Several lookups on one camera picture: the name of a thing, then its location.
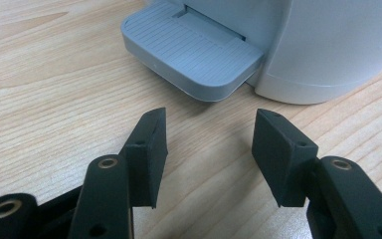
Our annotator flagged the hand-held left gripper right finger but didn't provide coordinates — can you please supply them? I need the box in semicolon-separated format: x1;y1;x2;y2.
251;108;382;239

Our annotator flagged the white pedal trash can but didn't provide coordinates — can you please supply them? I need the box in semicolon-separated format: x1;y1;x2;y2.
120;0;382;106

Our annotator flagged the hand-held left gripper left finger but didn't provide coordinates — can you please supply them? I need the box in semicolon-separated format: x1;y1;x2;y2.
68;107;169;239

